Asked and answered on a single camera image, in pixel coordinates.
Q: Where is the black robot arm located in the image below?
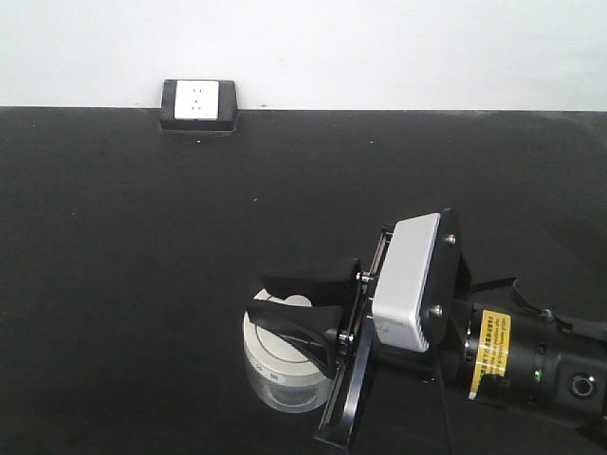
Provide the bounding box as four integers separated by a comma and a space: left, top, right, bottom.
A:
242, 209, 606, 450

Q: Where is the black camera cable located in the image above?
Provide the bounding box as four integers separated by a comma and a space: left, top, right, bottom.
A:
429, 350, 460, 455

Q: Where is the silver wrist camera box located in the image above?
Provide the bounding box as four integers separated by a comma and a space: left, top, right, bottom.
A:
372, 213, 440, 353

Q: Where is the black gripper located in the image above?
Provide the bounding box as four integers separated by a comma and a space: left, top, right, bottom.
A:
247, 209, 471, 448

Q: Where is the black white power socket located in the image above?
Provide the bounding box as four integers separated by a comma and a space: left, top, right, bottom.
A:
159, 79, 239, 135

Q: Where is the glass jar with cream lid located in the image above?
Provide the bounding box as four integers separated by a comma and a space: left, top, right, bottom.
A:
242, 313, 333, 413

